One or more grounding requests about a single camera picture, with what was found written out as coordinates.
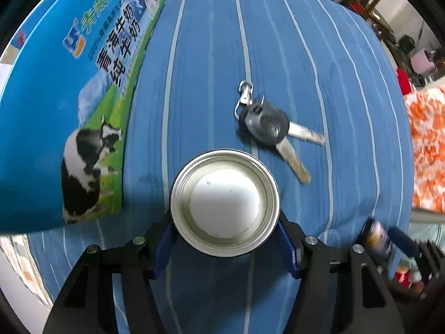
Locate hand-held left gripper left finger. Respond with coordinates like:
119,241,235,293
42,212,176,334

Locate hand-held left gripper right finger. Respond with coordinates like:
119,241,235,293
276,210,406,334

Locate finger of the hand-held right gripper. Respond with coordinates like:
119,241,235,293
387,226,444,283

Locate small printed bottle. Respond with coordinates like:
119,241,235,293
359,217,395,262

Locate round metal lid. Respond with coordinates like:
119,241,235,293
170,149,281,258

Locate blue cardboard box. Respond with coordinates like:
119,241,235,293
0,0,168,232

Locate teal blanket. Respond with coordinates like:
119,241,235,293
407,222,445,245

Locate orange floral cloth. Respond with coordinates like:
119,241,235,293
402,88,445,213

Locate black car keys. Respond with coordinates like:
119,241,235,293
234,80,327,186

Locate plaid cloth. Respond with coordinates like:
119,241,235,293
0,234,53,307

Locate red cloth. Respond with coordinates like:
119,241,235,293
396,67,413,95

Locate blue striped tablecloth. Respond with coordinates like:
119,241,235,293
26,0,418,334

